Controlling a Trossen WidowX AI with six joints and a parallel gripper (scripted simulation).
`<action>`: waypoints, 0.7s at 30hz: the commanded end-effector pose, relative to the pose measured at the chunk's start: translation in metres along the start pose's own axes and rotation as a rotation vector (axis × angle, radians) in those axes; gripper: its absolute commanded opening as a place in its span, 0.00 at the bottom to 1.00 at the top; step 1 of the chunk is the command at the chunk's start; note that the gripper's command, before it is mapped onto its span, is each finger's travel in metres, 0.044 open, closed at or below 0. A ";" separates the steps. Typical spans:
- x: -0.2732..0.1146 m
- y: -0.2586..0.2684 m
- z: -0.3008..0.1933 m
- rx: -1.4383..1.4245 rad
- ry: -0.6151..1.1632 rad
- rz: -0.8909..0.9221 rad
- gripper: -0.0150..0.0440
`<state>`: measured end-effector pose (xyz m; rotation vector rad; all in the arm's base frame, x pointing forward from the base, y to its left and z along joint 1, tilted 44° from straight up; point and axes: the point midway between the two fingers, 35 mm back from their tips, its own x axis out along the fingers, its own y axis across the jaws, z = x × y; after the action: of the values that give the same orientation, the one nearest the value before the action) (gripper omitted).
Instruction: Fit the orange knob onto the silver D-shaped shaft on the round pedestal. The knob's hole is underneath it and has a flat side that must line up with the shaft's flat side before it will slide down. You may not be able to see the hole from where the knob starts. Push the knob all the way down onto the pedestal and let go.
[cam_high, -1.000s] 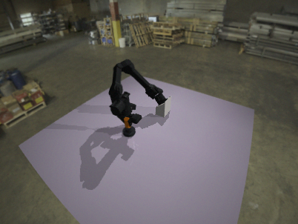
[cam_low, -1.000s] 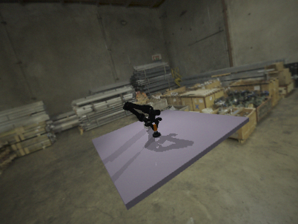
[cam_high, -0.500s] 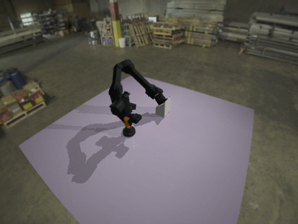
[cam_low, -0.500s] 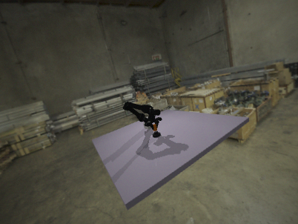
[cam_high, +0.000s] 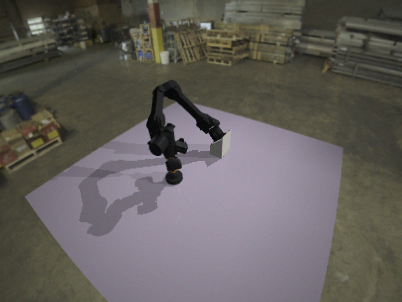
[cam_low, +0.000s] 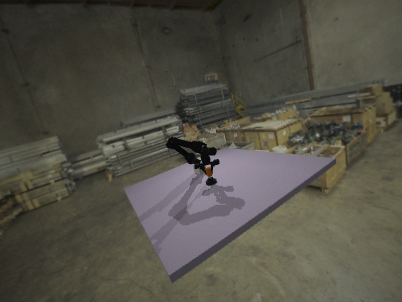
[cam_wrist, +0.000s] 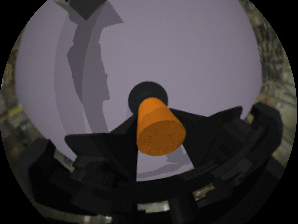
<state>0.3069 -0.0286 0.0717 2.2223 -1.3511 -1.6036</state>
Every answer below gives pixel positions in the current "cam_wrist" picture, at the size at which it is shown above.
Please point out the orange tapered knob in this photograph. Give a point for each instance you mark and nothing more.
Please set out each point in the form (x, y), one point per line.
(159, 131)

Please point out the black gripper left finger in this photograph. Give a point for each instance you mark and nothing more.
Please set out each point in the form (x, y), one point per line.
(120, 146)

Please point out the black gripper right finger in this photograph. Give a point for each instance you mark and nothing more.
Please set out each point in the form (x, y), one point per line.
(201, 131)

